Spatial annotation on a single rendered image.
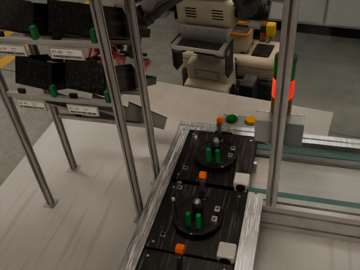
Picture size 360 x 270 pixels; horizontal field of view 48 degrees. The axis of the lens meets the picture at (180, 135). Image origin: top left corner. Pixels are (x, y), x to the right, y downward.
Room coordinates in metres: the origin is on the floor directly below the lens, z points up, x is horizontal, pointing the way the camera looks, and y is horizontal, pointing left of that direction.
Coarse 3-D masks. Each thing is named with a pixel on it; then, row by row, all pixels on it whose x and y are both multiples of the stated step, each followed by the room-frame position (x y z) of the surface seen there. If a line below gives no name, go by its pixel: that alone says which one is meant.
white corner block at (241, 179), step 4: (236, 172) 0.86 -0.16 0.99; (236, 176) 0.84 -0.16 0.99; (240, 176) 0.84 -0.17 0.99; (244, 176) 0.84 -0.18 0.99; (248, 176) 0.84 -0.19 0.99; (236, 180) 0.83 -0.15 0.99; (240, 180) 0.83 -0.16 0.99; (244, 180) 0.82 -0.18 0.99; (248, 180) 0.82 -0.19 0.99; (236, 184) 0.82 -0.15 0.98; (240, 184) 0.81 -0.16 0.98; (244, 184) 0.81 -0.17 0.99; (248, 184) 0.81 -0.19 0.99; (236, 188) 0.82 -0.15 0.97; (240, 188) 0.81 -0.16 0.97; (244, 188) 0.81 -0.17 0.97; (248, 188) 0.81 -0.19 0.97
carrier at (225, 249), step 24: (168, 192) 0.82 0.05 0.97; (192, 192) 0.81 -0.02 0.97; (216, 192) 0.80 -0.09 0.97; (240, 192) 0.80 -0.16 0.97; (168, 216) 0.73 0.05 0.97; (192, 216) 0.71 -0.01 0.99; (216, 216) 0.69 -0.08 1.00; (240, 216) 0.71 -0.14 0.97; (168, 240) 0.65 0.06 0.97; (192, 240) 0.65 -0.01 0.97; (216, 240) 0.64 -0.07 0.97
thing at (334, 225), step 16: (256, 160) 0.98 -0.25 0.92; (256, 176) 0.91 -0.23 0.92; (256, 192) 0.81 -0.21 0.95; (272, 208) 0.74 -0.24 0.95; (288, 208) 0.73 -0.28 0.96; (304, 208) 0.72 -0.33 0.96; (272, 224) 0.74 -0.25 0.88; (288, 224) 0.72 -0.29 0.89; (304, 224) 0.71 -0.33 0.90; (320, 224) 0.70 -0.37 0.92; (336, 224) 0.68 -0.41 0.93; (352, 224) 0.67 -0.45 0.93; (352, 240) 0.67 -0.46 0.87
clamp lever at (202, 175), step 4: (200, 172) 0.79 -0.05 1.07; (204, 172) 0.79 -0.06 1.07; (200, 176) 0.78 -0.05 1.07; (204, 176) 0.78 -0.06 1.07; (200, 180) 0.77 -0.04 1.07; (204, 180) 0.77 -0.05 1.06; (200, 184) 0.78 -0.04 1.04; (204, 184) 0.77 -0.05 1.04; (200, 188) 0.77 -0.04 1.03; (204, 188) 0.77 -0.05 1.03; (200, 192) 0.77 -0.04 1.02; (204, 192) 0.77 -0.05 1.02; (200, 196) 0.76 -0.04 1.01; (204, 196) 0.76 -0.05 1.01
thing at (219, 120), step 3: (219, 117) 1.03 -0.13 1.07; (222, 117) 1.03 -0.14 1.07; (216, 120) 1.03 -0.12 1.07; (219, 120) 1.02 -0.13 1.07; (222, 120) 1.02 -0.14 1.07; (219, 123) 1.01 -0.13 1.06; (219, 126) 1.02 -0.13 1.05; (219, 129) 1.02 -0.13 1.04; (219, 132) 1.01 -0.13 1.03; (219, 135) 1.01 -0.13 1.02; (219, 138) 1.00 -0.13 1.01
